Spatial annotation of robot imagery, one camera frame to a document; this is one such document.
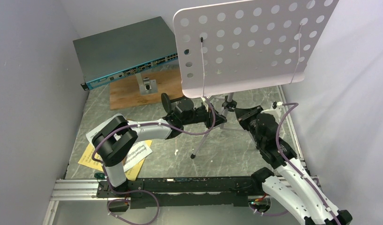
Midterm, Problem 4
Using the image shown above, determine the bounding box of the yellow paper sheet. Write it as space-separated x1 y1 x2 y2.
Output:
78 140 153 182

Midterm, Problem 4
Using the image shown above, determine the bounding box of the lilac music stand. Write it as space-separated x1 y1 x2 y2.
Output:
173 0 340 159

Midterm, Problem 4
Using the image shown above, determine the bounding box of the wooden base board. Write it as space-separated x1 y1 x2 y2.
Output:
110 68 183 110

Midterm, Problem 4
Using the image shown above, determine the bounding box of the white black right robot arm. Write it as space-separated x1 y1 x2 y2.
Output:
235 106 353 225

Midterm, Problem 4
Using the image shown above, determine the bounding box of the silver metal bracket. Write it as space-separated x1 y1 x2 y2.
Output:
135 73 158 95

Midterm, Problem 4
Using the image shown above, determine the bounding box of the white sheet music page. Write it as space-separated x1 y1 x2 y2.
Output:
85 113 152 172

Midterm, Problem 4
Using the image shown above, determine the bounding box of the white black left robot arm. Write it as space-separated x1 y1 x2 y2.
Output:
92 93 227 197

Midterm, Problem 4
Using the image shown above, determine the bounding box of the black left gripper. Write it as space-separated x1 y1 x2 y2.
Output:
183 103 226 130

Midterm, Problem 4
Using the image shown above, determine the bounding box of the grey teal network switch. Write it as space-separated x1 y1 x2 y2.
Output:
73 16 178 90

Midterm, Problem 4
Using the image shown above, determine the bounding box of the black microphone stand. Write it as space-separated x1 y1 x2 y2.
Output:
161 93 194 115

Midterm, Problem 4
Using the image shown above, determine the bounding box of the black mounting rail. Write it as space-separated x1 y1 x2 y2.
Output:
96 176 264 209

